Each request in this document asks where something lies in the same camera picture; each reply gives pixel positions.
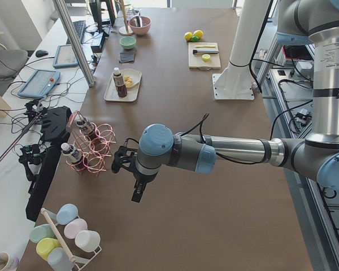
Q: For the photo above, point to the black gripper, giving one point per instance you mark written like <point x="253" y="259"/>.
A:
<point x="141" y="178"/>

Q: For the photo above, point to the tea bottle brown liquid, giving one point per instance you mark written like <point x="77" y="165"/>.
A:
<point x="119" y="83"/>

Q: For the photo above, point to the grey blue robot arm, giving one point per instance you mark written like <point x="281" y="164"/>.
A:
<point x="315" y="157"/>

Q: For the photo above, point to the tea bottle front rack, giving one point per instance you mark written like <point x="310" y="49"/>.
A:
<point x="74" y="156"/>

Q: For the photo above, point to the tea bottle rack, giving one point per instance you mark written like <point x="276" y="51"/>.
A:
<point x="87" y="129"/>
<point x="74" y="156"/>

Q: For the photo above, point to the tea bottle rear rack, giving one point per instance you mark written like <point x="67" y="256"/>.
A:
<point x="87" y="129"/>

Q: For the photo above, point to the beige serving tray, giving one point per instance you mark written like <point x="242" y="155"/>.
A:
<point x="111" y="93"/>

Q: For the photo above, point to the white cup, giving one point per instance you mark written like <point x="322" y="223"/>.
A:
<point x="87" y="240"/>

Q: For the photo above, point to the light blue cup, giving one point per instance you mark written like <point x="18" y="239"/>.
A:
<point x="66" y="214"/>

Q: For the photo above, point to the pink cup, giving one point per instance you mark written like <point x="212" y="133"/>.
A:
<point x="74" y="227"/>

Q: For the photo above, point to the grey blue cup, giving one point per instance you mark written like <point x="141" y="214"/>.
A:
<point x="59" y="261"/>

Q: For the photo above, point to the mint green cup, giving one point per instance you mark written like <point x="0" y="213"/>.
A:
<point x="40" y="232"/>

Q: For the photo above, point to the yellow cup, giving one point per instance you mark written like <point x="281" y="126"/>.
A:
<point x="45" y="246"/>

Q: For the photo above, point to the white round plate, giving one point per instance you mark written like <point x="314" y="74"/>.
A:
<point x="136" y="79"/>

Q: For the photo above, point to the dark grey folded cloth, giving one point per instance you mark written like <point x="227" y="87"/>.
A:
<point x="127" y="56"/>

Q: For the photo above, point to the wooden cutting board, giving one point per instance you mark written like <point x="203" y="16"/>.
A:
<point x="196" y="62"/>

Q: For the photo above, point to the blue teach pendant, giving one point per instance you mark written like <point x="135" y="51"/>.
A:
<point x="65" y="57"/>
<point x="41" y="82"/>

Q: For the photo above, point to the mint green bowl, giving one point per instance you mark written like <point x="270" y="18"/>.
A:
<point x="128" y="42"/>

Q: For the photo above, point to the half lemon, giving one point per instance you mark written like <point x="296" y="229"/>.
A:
<point x="206" y="57"/>

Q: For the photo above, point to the steel muddler black tip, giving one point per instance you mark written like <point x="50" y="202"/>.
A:
<point x="204" y="51"/>

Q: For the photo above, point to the wooden mug tree stand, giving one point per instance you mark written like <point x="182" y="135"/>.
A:
<point x="125" y="30"/>

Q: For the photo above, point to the yellow lemon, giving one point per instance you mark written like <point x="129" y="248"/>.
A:
<point x="188" y="36"/>
<point x="198" y="33"/>

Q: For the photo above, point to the pink bowl with ice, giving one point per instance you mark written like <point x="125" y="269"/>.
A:
<point x="146" y="24"/>

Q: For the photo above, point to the black computer mouse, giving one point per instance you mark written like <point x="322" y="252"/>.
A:
<point x="41" y="53"/>

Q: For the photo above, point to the black keyboard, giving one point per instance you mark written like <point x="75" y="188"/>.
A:
<point x="79" y="27"/>

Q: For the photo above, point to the grey office chair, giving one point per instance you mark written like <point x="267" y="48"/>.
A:
<point x="11" y="62"/>

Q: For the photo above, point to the copper wire bottle rack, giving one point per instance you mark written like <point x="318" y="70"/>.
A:
<point x="94" y="151"/>

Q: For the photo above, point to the white wire cup rack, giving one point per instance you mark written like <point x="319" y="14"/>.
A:
<point x="80" y="258"/>

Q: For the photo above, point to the braided ring pastry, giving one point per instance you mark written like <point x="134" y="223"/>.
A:
<point x="128" y="81"/>

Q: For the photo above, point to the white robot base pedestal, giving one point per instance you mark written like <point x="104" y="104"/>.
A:
<point x="235" y="81"/>

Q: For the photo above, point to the aluminium frame post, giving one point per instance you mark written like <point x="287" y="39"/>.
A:
<point x="65" y="18"/>

